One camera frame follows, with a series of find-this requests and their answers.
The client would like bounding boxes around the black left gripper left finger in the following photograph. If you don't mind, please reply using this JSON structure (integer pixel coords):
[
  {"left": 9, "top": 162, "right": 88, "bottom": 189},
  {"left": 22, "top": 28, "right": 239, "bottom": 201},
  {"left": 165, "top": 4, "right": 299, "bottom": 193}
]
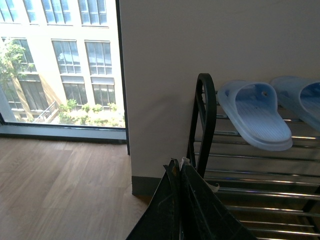
[{"left": 127, "top": 159, "right": 180, "bottom": 240}]

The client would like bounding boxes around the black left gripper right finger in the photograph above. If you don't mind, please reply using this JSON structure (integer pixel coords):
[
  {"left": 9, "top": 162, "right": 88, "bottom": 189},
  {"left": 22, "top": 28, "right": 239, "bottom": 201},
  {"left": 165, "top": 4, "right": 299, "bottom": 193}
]
[{"left": 180, "top": 160, "right": 256, "bottom": 240}]

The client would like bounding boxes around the light blue slipper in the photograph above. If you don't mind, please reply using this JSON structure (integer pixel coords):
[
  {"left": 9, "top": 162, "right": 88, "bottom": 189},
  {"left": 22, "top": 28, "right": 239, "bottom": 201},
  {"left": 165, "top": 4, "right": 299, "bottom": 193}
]
[
  {"left": 217, "top": 80, "right": 293, "bottom": 151},
  {"left": 270, "top": 76, "right": 320, "bottom": 131}
]

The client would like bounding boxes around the black metal shoe rack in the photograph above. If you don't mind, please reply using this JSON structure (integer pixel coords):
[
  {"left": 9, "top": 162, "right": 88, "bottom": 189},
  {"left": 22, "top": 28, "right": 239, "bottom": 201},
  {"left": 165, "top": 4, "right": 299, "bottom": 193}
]
[{"left": 186, "top": 73, "right": 320, "bottom": 240}]

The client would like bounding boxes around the dark left window frame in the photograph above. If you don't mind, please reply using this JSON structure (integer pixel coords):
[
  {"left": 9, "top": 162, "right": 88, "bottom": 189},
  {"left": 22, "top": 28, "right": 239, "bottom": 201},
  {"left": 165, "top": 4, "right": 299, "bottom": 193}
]
[{"left": 0, "top": 0, "right": 129, "bottom": 144}]

